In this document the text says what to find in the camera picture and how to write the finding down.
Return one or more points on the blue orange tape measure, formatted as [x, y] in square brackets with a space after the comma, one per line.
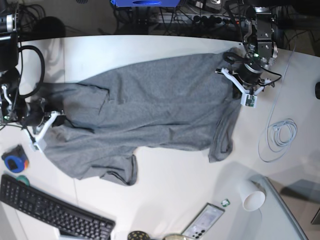
[15, 159]

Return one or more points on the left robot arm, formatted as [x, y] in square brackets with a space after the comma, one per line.
[255, 23]

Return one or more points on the grey t-shirt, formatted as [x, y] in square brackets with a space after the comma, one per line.
[177, 103]

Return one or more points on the smartphone in clear case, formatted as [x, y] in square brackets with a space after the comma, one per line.
[201, 224]

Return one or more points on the white paper cup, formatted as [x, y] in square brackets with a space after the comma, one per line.
[251, 196]

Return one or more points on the green round object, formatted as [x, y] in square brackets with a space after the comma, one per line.
[23, 179]

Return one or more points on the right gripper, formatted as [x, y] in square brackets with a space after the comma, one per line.
[40, 116]

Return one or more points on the black computer keyboard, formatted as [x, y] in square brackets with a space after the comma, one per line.
[54, 212]

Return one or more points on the black gold dotted round object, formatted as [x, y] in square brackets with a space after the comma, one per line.
[138, 235]

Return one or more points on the small green white chip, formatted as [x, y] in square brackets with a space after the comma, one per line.
[225, 202]

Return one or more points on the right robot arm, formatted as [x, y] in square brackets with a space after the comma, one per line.
[12, 102]

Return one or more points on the glass side table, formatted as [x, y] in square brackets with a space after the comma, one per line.
[289, 212]

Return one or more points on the blue box with hole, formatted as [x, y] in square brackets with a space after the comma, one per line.
[145, 3]

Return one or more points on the black round object at edge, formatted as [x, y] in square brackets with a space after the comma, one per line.
[317, 90]

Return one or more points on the gold rimmed round tin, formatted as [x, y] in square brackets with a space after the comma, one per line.
[175, 236]

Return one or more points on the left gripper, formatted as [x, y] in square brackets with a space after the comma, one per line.
[247, 81]

